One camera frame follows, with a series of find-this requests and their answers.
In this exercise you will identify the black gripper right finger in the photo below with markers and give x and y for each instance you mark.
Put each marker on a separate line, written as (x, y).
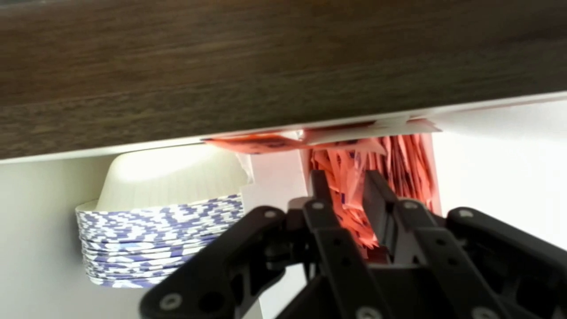
(471, 258)

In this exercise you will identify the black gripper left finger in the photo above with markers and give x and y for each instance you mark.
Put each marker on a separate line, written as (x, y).
(235, 265)

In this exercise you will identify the pink and white packet box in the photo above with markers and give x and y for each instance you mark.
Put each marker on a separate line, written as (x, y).
(407, 168)

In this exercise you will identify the blue white patterned packets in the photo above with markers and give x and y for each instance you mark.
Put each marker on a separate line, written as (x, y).
(147, 241)

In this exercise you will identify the plain white carton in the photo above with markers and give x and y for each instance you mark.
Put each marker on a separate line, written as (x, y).
(501, 170)

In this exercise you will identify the dark wood wall cabinet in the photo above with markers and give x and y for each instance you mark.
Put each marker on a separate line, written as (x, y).
(235, 63)

